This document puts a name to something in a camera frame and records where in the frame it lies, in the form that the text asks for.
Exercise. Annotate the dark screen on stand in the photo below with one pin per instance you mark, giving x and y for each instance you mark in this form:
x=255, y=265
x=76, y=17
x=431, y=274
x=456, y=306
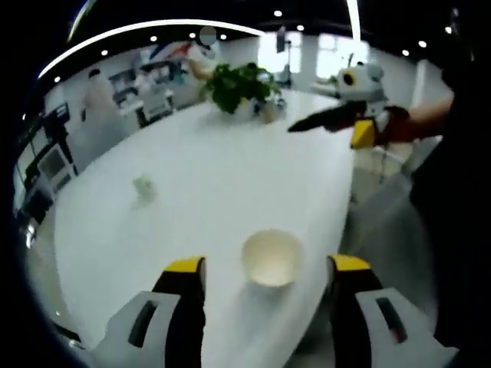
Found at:
x=283, y=38

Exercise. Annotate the green potted plant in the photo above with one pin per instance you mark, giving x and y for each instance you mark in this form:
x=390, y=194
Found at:
x=234, y=86

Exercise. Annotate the person's dark clothing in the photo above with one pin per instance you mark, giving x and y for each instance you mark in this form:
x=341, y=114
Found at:
x=460, y=211

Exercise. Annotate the white shelving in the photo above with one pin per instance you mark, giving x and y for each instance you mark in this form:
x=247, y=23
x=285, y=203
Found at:
x=149, y=99

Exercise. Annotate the white printed paper cup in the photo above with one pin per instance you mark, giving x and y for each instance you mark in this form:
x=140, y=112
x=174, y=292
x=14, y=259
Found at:
x=272, y=257

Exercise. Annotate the small white object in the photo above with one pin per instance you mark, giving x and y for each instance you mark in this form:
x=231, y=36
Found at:
x=145, y=189

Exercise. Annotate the white table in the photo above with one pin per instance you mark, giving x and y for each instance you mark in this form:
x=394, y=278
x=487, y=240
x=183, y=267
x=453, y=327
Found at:
x=211, y=172

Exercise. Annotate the small glass jar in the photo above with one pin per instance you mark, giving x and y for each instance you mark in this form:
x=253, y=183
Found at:
x=268, y=113

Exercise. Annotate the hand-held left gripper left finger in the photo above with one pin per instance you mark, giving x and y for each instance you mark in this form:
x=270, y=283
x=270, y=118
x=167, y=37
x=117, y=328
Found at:
x=161, y=333

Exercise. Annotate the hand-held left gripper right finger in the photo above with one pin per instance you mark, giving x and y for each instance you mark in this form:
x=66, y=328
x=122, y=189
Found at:
x=376, y=333

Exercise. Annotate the curved ceiling light strip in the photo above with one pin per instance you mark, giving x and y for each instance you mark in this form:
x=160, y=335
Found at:
x=161, y=23

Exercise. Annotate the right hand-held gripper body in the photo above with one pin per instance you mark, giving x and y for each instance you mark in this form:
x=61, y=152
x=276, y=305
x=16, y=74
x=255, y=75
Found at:
x=364, y=88

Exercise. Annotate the person's right hand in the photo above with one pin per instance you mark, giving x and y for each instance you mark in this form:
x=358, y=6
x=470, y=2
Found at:
x=395, y=126

